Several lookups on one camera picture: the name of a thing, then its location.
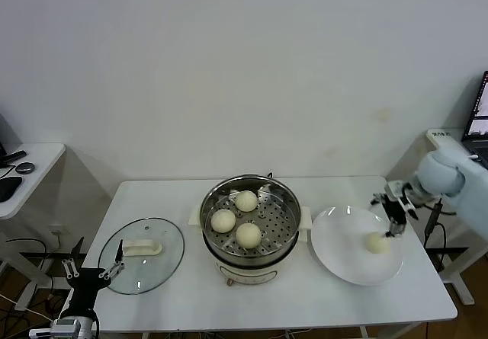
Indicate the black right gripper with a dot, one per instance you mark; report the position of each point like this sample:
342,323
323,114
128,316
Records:
394,211

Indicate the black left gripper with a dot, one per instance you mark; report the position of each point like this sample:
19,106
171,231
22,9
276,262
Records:
85,282

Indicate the white steamed baozi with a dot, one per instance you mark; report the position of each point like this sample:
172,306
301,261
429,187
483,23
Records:
246,201
248,236
223,221
377,244

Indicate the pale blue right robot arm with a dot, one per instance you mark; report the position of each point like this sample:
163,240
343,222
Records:
442,171

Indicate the stainless steel steamer basket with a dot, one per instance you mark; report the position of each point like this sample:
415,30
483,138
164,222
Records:
278,217

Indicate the white round plate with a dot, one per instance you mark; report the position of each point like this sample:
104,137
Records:
343,247

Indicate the black printed desk label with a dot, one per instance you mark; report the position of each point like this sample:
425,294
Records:
441,133

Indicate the black laptop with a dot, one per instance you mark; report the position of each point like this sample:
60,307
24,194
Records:
478,133

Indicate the black bar device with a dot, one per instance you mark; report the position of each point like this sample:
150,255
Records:
16,156

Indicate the white electric cooker pot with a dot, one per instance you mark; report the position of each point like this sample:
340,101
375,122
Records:
248,272

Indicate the black computer monitor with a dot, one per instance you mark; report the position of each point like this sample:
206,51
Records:
5,133

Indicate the white wall socket plug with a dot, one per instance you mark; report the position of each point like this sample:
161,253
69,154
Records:
57,233

